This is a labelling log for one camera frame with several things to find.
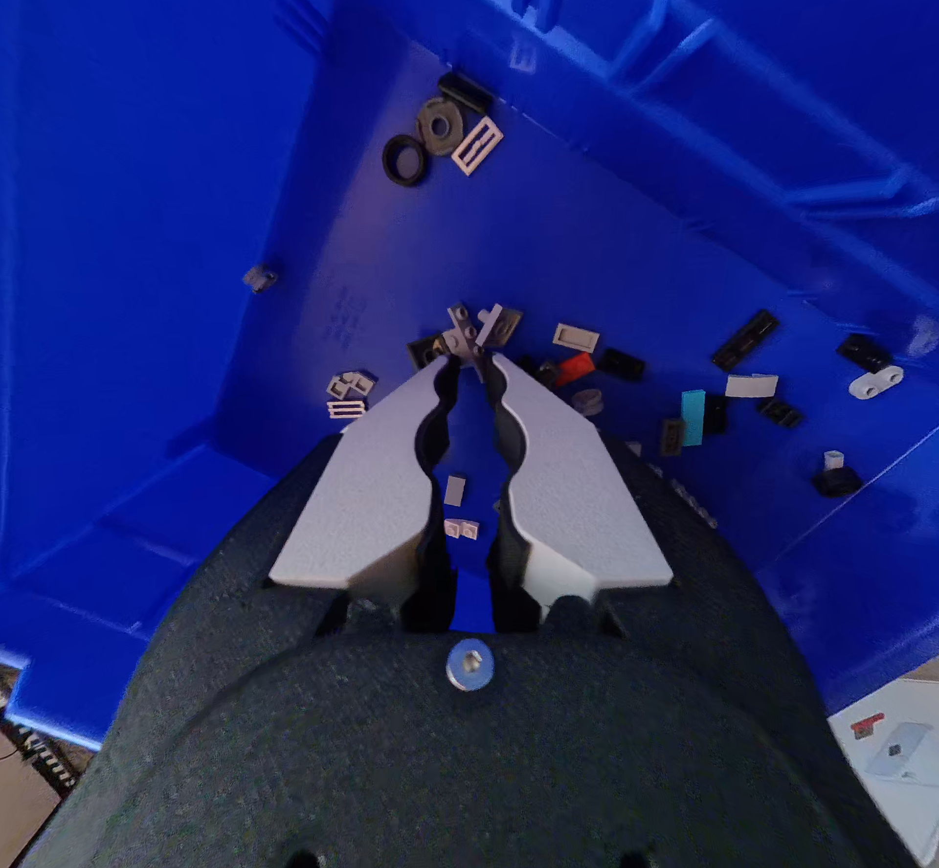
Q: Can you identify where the white grille toy tile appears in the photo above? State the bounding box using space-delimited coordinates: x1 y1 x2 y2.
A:
450 116 505 177

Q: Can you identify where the black rubber toy tyre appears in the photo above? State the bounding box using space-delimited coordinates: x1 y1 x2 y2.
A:
382 135 428 187

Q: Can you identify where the light grey studded toy plate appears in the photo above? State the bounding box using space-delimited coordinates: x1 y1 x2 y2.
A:
444 303 491 370

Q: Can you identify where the blue plastic bin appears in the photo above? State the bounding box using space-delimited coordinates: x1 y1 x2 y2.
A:
0 0 939 752

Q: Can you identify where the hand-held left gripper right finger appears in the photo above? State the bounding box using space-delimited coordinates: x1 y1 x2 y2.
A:
480 353 674 632

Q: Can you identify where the black brick with white peg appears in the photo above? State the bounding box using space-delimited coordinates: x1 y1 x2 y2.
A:
811 450 864 498

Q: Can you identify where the dark grey round toy disc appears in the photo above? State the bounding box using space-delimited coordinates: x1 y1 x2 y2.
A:
416 98 465 154

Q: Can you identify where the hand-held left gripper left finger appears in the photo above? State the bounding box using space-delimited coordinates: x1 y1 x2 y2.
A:
268 355 462 630

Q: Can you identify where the instruction booklet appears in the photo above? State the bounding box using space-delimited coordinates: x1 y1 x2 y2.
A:
827 677 939 865

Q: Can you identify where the long black toy plate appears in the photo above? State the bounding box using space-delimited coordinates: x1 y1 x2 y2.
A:
710 309 780 373

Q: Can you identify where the white two-hole toy plate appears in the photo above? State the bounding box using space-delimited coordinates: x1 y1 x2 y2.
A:
849 365 905 400

